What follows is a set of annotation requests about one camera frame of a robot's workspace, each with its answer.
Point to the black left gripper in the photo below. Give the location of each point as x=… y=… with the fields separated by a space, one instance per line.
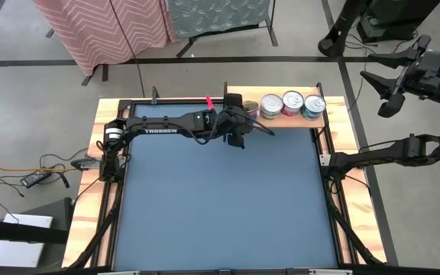
x=237 y=126

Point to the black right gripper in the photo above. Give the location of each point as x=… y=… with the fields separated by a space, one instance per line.
x=415 y=82

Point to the red label seafood can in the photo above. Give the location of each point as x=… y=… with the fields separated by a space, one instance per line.
x=292 y=113
x=293 y=100

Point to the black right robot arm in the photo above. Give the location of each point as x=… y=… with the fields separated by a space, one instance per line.
x=395 y=151

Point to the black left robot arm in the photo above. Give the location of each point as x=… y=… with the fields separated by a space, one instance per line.
x=159 y=128

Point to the wooden shelf with black legs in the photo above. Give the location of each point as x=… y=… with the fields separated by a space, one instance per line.
x=300 y=123

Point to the black equipment box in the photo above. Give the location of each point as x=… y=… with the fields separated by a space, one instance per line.
x=395 y=15

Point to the black pole stand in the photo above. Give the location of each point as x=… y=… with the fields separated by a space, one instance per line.
x=334 y=40

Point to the red tape strip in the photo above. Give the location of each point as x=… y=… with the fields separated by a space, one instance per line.
x=209 y=102

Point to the blue table mat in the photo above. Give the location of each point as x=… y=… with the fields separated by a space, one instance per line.
x=224 y=191

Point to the black cloth rack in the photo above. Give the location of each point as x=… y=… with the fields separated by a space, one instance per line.
x=272 y=36
x=104 y=72

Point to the green leaf pattern cloth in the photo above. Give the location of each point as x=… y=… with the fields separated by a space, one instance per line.
x=220 y=15

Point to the pink chevron cloth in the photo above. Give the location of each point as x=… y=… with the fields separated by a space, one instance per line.
x=90 y=30

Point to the black power adapter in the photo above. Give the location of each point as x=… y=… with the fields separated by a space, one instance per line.
x=34 y=178

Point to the white panel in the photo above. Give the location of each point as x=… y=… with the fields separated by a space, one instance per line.
x=17 y=244

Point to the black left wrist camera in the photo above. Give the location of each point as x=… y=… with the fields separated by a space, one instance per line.
x=227 y=122

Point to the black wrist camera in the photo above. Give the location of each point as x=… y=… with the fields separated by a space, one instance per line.
x=227 y=122
x=434 y=65

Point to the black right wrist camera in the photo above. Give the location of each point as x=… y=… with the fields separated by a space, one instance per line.
x=434 y=65

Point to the small grey clamp post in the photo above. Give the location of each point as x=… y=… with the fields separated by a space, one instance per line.
x=154 y=94

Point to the black table frame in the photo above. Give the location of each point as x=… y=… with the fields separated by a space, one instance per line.
x=262 y=272

